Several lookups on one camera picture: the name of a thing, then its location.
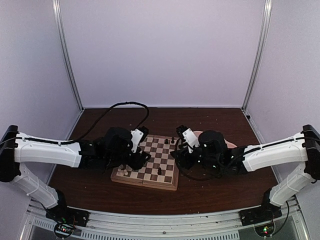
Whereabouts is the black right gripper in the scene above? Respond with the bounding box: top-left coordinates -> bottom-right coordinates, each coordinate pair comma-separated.
170,144 -> 221,171

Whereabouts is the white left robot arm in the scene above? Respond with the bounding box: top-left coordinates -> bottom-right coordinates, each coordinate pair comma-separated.
0,125 -> 151,222

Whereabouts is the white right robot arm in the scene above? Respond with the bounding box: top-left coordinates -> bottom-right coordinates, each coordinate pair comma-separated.
170,124 -> 320,221

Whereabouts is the white chess pieces row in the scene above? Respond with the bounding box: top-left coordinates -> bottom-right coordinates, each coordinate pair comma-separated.
116,168 -> 132,178

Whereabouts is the wooden chess board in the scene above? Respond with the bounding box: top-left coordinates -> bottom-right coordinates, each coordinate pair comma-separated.
110,135 -> 179,191

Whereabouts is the pink plastic double bowl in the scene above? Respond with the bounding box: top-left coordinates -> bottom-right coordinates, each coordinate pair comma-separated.
193,130 -> 237,152

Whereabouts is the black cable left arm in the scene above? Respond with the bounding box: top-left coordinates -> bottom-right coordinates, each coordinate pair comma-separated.
65,101 -> 151,146

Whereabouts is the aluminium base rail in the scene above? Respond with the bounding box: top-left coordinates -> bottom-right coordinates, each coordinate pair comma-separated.
17,197 -> 311,240

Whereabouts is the aluminium frame post left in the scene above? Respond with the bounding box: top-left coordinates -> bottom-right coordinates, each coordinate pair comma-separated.
52,0 -> 84,112

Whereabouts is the aluminium frame post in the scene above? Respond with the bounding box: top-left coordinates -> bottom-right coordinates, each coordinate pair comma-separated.
52,0 -> 84,112
241,0 -> 273,113

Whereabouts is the aluminium frame post right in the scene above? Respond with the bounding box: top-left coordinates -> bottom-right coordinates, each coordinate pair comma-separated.
241,0 -> 273,113

